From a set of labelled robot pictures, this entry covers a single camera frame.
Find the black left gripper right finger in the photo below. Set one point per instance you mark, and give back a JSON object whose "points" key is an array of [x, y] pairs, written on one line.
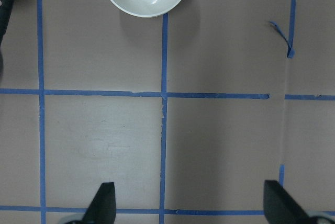
{"points": [[279, 207]]}

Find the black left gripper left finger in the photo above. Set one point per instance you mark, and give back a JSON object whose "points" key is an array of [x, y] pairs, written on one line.
{"points": [[102, 209]]}

